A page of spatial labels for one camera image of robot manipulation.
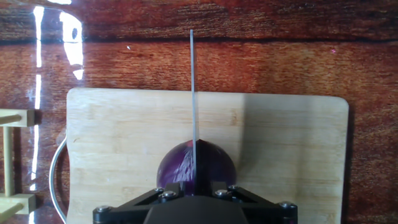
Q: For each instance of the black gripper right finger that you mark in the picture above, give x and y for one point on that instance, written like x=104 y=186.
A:
x=267 y=211

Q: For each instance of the bamboo cutting board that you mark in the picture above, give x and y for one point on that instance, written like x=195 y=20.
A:
x=124 y=140

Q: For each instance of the wooden knife rack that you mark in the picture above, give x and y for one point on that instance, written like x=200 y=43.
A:
x=7 y=155

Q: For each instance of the steel cleaver knife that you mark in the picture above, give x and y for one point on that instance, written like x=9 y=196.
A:
x=194 y=109

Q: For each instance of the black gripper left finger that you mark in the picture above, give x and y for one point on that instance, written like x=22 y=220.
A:
x=127 y=211

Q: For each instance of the glossy wood-grain table mat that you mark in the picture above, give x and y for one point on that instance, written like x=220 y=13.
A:
x=248 y=62

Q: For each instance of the purple onion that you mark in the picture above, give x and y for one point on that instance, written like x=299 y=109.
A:
x=177 y=168

